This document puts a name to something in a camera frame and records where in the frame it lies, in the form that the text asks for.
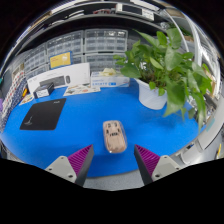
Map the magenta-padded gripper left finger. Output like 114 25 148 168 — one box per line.
44 143 95 188

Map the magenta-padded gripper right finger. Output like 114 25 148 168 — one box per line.
133 144 184 186

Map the black mouse pad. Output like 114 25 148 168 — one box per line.
19 97 67 132

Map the green plant in white pot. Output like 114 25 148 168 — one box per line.
113 27 214 133

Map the small white sticker sheet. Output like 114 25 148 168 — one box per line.
18 93 35 106

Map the navy white-dotted cloth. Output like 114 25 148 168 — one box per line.
0 79 29 131

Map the large white sticker sheet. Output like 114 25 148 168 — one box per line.
63 83 102 98

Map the small black product box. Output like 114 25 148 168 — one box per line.
33 82 55 100

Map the white red-blue patterned cloth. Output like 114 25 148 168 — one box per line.
1 71 26 114

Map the long white keyboard box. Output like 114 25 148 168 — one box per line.
26 62 92 94

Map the white and blue carton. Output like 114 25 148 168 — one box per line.
90 70 131 89

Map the crumpled cream tissue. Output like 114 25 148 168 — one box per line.
99 67 117 78

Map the yellow card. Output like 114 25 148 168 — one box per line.
49 50 73 70

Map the light wooden frame box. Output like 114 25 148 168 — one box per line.
11 63 26 81

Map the grey wall shelf unit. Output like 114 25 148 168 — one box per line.
9 0 188 46

